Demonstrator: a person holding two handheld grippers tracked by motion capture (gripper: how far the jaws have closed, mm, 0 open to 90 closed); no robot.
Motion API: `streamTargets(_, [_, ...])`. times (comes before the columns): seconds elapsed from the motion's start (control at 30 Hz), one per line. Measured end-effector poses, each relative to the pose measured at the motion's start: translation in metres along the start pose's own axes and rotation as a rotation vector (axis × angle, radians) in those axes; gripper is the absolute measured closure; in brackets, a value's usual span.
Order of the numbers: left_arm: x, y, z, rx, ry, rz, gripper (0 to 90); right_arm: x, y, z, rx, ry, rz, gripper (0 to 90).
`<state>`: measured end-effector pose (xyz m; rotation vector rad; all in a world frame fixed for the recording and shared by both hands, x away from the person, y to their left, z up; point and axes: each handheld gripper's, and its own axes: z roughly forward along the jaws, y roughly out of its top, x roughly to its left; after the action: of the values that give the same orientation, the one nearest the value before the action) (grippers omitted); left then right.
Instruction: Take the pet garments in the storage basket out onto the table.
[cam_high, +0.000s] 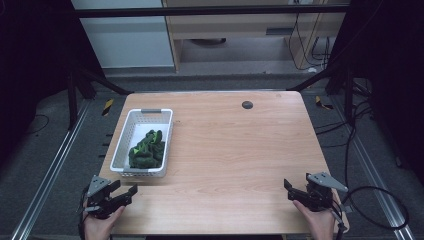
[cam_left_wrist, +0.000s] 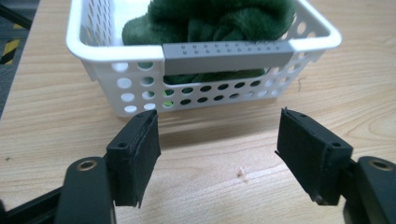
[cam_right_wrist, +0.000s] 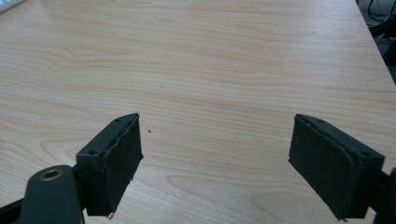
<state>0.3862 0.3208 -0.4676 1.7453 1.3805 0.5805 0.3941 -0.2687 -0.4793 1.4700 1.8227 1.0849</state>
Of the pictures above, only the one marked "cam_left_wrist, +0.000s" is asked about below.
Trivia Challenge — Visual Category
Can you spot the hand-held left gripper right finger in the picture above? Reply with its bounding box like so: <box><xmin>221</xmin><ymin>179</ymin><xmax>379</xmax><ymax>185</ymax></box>
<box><xmin>274</xmin><ymin>106</ymin><xmax>354</xmax><ymax>206</ymax></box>

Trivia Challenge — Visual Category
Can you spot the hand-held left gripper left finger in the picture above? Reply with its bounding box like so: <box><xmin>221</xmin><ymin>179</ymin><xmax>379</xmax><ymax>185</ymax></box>
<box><xmin>106</xmin><ymin>108</ymin><xmax>163</xmax><ymax>209</ymax></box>

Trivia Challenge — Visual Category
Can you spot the white perforated plastic basket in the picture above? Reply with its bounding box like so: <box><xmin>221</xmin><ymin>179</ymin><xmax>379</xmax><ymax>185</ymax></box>
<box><xmin>65</xmin><ymin>0</ymin><xmax>343</xmax><ymax>119</ymax></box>

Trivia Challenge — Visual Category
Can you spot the dark green cloth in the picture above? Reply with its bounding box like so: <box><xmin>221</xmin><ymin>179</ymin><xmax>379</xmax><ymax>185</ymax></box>
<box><xmin>121</xmin><ymin>0</ymin><xmax>297</xmax><ymax>86</ymax></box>

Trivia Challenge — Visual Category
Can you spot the black and yellow striped tape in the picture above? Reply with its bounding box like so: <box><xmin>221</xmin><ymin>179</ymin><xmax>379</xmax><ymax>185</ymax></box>
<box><xmin>0</xmin><ymin>37</ymin><xmax>21</xmax><ymax>65</ymax></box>

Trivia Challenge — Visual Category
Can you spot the black cable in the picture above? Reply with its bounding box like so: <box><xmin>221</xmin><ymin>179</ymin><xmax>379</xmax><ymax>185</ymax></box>
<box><xmin>0</xmin><ymin>3</ymin><xmax>34</xmax><ymax>31</ymax></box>

